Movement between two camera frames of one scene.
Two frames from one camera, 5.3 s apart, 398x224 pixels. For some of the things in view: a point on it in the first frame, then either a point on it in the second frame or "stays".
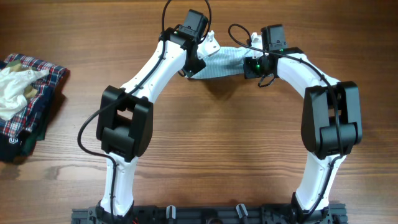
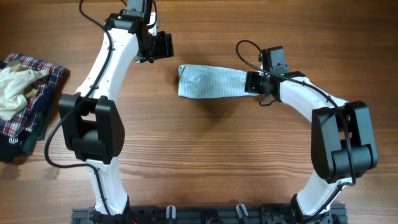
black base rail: x=210 y=214 stays
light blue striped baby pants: x=229 y=61 to x=201 y=81
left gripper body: x=193 y=65 to x=160 y=47
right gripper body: x=254 y=68 to x=255 y=82
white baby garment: x=12 y=84 stays
